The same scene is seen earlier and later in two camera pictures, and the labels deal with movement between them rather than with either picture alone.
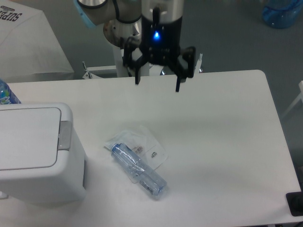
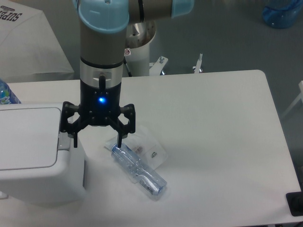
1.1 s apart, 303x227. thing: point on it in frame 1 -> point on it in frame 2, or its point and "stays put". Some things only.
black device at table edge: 295,201 stays put
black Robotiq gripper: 160,43 -> 100,106
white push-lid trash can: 42,156 stays put
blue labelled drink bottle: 7,96 stays put
